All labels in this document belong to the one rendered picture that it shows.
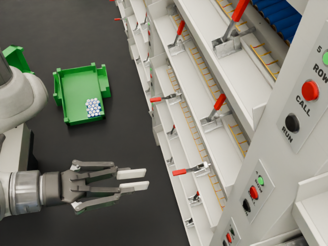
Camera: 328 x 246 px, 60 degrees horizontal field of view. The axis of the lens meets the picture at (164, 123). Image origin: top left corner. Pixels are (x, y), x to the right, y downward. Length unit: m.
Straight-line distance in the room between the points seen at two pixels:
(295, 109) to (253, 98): 0.12
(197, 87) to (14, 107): 0.63
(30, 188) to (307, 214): 0.51
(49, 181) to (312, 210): 0.50
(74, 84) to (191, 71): 1.02
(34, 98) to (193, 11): 0.68
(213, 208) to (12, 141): 0.82
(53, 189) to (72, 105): 0.99
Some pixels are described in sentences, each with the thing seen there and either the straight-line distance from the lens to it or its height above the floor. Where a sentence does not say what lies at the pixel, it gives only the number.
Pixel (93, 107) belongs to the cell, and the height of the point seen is 0.08.
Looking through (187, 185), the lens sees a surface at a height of 0.31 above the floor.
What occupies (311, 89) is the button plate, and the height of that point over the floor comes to 1.00.
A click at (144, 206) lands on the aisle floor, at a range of 1.27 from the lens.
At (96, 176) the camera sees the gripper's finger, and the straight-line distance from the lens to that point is 0.70.
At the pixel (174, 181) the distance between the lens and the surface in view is 1.19.
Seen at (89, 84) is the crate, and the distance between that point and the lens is 1.63.
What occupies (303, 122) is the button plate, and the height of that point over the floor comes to 0.96.
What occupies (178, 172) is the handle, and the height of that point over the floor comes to 0.52.
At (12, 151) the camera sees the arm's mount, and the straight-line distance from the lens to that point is 1.21.
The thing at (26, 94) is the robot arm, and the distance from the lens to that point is 1.05.
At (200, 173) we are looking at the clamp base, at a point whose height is 0.51.
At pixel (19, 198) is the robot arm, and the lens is 0.66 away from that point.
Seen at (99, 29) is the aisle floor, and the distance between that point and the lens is 2.22.
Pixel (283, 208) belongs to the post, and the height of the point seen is 0.85.
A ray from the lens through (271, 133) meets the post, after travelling 0.34.
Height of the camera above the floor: 1.16
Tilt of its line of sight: 51 degrees down
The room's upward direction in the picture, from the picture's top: straight up
